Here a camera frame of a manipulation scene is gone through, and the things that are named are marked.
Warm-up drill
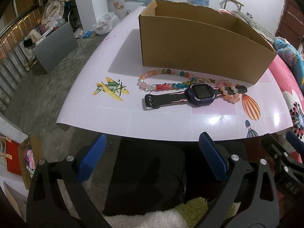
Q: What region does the dark red door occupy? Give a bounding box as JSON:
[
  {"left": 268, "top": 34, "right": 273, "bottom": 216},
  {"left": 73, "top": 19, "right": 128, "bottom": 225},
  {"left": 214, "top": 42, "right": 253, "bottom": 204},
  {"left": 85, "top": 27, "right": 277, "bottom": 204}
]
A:
[{"left": 275, "top": 0, "right": 304, "bottom": 49}]

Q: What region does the blue pink smartwatch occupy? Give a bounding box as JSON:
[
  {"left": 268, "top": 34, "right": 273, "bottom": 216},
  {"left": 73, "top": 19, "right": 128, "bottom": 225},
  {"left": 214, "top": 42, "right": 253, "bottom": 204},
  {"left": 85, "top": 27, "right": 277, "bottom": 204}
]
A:
[{"left": 144, "top": 82, "right": 248, "bottom": 109}]

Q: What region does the multicolour bead bracelet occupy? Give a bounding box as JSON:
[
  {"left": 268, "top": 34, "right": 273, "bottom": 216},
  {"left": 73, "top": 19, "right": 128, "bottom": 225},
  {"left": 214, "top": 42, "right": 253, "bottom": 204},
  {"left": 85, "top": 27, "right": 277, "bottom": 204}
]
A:
[{"left": 137, "top": 68, "right": 196, "bottom": 92}]

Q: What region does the pink orange bead bracelet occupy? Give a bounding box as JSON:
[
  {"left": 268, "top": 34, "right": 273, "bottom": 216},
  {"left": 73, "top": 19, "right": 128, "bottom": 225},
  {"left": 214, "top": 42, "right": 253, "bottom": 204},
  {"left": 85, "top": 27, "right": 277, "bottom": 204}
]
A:
[{"left": 217, "top": 79, "right": 241, "bottom": 105}]

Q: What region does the pink floral blanket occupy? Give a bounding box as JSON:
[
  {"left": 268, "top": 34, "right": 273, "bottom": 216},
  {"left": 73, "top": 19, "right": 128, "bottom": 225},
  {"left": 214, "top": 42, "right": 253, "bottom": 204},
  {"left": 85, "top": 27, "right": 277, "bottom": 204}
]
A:
[{"left": 269, "top": 55, "right": 303, "bottom": 163}]

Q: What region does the grey panel on floor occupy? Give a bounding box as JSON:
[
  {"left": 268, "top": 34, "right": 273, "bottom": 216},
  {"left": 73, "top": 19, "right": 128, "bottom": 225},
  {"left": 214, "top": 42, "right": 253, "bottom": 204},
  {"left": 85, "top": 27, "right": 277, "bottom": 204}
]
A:
[{"left": 33, "top": 22, "right": 78, "bottom": 73}]

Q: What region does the metal balcony railing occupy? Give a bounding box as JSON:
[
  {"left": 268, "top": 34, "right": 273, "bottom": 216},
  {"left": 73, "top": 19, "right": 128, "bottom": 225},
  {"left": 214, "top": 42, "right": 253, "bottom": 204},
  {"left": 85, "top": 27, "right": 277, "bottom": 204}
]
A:
[{"left": 1, "top": 4, "right": 44, "bottom": 115}]

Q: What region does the brown paper bag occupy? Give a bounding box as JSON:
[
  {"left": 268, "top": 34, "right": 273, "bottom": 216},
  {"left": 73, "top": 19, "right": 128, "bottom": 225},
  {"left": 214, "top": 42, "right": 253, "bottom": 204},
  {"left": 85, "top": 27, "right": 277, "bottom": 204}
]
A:
[{"left": 17, "top": 135, "right": 44, "bottom": 190}]

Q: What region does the blue patterned blanket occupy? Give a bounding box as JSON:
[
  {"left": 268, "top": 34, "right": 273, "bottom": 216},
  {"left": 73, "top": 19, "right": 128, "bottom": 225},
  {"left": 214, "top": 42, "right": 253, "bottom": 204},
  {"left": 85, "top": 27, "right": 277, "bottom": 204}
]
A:
[{"left": 274, "top": 37, "right": 303, "bottom": 89}]

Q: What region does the pile of clothes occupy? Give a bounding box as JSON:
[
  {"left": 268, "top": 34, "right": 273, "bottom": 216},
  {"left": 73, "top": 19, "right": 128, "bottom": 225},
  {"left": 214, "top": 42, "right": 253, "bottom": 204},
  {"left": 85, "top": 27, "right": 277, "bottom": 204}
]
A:
[{"left": 41, "top": 0, "right": 70, "bottom": 29}]

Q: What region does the wooden chair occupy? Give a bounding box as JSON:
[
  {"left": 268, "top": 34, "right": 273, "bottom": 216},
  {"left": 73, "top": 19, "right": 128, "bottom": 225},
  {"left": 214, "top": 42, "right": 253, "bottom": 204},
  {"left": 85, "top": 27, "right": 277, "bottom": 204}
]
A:
[{"left": 223, "top": 0, "right": 244, "bottom": 11}]

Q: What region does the white plastic bag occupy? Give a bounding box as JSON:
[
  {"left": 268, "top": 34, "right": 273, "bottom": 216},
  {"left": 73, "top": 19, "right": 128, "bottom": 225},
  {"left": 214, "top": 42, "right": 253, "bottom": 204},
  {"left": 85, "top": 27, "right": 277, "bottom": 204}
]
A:
[{"left": 93, "top": 12, "right": 120, "bottom": 35}]

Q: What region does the brown cardboard box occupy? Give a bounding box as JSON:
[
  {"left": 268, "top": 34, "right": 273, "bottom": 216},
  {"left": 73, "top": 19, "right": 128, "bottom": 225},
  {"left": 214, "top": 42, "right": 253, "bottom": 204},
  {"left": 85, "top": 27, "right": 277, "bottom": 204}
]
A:
[{"left": 139, "top": 0, "right": 276, "bottom": 84}]

